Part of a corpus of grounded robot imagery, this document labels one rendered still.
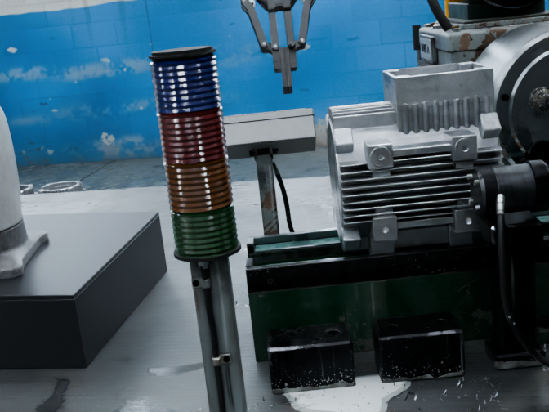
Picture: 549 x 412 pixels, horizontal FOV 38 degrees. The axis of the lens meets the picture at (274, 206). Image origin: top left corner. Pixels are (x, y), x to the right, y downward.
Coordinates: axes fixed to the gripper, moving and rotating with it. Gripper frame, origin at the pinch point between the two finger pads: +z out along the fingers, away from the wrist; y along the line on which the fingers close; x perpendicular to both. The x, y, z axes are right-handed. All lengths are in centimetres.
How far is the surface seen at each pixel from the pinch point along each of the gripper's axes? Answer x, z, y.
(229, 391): -41, 51, -10
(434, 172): -28.7, 27.5, 15.6
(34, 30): 498, -280, -200
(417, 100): -28.8, 18.4, 14.9
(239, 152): 0.0, 13.1, -8.7
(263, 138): -3.5, 12.4, -4.7
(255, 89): 500, -205, -15
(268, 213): 4.3, 22.5, -5.2
